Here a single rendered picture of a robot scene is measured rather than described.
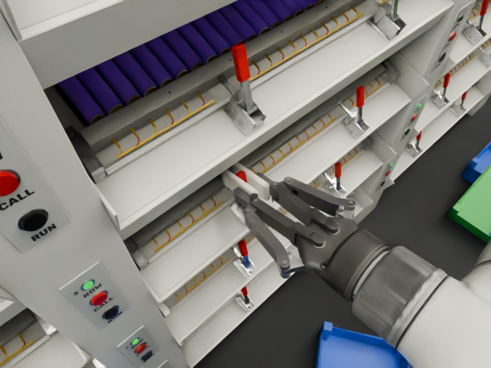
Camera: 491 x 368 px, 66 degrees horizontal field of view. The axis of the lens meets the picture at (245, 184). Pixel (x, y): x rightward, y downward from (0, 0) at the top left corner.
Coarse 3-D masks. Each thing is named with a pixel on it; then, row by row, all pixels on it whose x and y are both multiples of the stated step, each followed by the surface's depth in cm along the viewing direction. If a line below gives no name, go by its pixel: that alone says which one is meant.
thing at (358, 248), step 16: (352, 224) 44; (304, 240) 44; (336, 240) 43; (352, 240) 40; (368, 240) 40; (304, 256) 42; (320, 256) 42; (336, 256) 40; (352, 256) 39; (368, 256) 38; (320, 272) 41; (336, 272) 39; (352, 272) 38; (336, 288) 40; (352, 288) 39
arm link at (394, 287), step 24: (384, 264) 37; (408, 264) 36; (360, 288) 37; (384, 288) 36; (408, 288) 35; (432, 288) 34; (360, 312) 38; (384, 312) 36; (408, 312) 34; (384, 336) 37
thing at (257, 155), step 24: (336, 96) 68; (312, 120) 64; (264, 144) 60; (288, 144) 63; (264, 168) 60; (216, 192) 57; (168, 216) 52; (192, 216) 55; (144, 240) 51; (168, 240) 53
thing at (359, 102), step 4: (360, 88) 62; (364, 88) 63; (360, 92) 62; (364, 92) 63; (360, 96) 63; (360, 100) 63; (356, 104) 64; (360, 104) 64; (360, 108) 65; (360, 112) 65; (360, 116) 66; (356, 120) 67; (360, 120) 67
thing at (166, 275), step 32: (384, 64) 73; (352, 96) 72; (384, 96) 74; (320, 128) 67; (320, 160) 65; (224, 192) 58; (224, 224) 57; (160, 256) 53; (192, 256) 54; (160, 288) 51
